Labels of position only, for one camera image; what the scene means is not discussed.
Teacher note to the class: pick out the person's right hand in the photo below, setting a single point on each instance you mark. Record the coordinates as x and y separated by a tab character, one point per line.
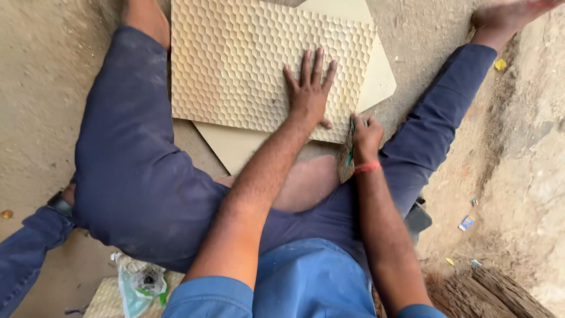
367	140

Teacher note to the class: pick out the person's left hand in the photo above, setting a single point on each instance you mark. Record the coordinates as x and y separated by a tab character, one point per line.
309	99

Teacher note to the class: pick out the person's right fingers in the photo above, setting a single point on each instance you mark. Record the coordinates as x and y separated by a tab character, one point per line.
363	121

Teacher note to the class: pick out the beige honeycomb textured board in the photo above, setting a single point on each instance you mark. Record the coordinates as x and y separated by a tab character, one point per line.
238	66

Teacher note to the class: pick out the flat beige board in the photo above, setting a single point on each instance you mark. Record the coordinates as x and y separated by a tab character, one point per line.
375	79

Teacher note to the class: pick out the red thread wristband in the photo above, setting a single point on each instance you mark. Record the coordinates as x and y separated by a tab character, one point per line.
367	167

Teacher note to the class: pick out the black sandal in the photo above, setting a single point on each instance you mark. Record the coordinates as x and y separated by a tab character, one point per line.
418	217

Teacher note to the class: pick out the blue white wrapper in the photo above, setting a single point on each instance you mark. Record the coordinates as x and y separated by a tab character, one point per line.
466	222

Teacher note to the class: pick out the yellow leaf scrap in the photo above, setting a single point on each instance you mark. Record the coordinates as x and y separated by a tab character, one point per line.
449	261

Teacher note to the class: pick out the blue shirt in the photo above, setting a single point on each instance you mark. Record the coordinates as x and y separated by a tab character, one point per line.
309	282

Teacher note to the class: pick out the person's right foot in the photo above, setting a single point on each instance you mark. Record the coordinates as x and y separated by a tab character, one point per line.
503	17

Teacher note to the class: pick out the person's foot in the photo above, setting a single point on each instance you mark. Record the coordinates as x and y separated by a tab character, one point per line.
145	20
503	17

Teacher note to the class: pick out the small blue litter scrap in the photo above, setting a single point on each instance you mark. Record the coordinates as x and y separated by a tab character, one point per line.
476	263

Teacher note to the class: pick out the weathered wooden log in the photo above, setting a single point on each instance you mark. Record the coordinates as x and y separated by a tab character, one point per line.
481	293

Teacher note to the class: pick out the navy trousers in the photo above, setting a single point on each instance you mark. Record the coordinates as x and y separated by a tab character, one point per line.
141	168

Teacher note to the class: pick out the person's left foot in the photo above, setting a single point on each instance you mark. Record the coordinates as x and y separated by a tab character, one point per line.
145	20

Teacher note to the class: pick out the clear green plastic bag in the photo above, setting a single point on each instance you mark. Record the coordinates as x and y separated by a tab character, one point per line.
139	285

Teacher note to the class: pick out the small beige textured board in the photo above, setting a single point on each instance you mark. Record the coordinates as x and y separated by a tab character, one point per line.
103	300

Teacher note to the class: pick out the orange litter scrap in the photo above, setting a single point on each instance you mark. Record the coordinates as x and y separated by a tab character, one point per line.
6	214

